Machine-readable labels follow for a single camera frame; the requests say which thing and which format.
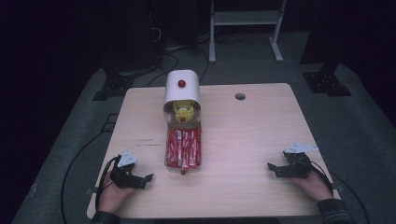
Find row of red snack packets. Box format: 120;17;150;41
166;126;202;169

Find long drawer with red knob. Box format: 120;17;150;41
163;122;203;175

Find hand-held gripper black cable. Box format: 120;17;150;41
94;154;121;216
306;159;372;224

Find white metal desk frame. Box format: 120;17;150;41
208;0;288;64

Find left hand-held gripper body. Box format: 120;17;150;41
109;150;148;189

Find left hand-held gripper black cable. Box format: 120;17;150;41
94;154;121;216

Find person's right hand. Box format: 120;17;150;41
290;170;334;203

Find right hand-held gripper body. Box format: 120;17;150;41
279;142;319;180

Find bundle of black floor cables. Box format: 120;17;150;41
145;18;219;89

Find small drawer with red knob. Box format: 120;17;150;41
162;99;203;128

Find black floor cable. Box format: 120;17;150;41
60;130;108;224

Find right hand-held gripper black cable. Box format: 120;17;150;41
306;159;372;224

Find person's left hand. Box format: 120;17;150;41
97;170;138;215

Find black stand base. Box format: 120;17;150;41
302;62;353;98
92;73;135;102

